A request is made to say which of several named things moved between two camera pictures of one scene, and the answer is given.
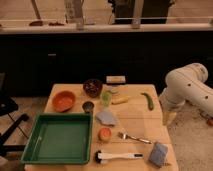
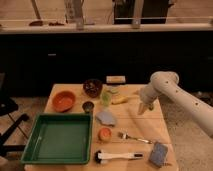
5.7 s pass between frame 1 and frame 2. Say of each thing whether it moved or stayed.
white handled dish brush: stayed
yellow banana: stayed
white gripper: moved
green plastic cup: stayed
